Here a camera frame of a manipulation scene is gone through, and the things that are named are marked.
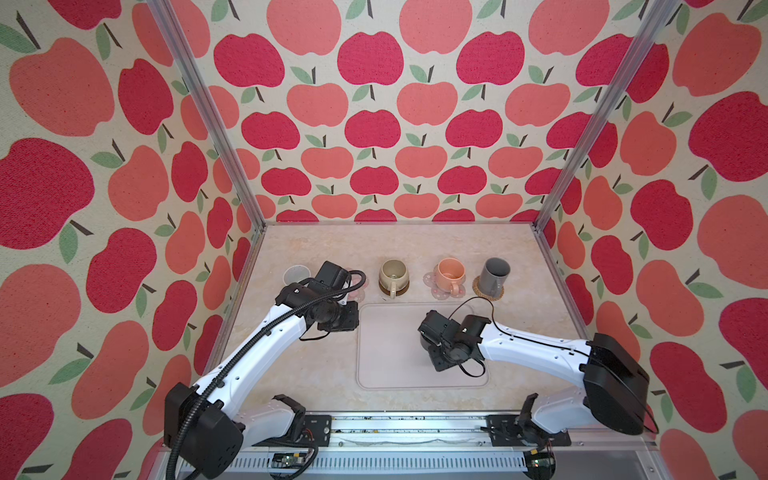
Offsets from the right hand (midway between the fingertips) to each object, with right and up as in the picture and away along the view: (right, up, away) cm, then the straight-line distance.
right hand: (443, 356), depth 83 cm
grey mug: (+17, +22, +10) cm, 30 cm away
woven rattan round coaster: (+15, +17, +19) cm, 29 cm away
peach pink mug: (+6, +22, +20) cm, 31 cm away
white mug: (-46, +22, +13) cm, 53 cm away
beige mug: (-13, +21, +16) cm, 30 cm away
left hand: (-23, +11, -6) cm, 26 cm away
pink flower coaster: (-25, +15, +18) cm, 34 cm away
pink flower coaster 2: (0, +20, +22) cm, 29 cm away
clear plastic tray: (-15, -1, +5) cm, 16 cm away
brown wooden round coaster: (-12, +16, +14) cm, 24 cm away
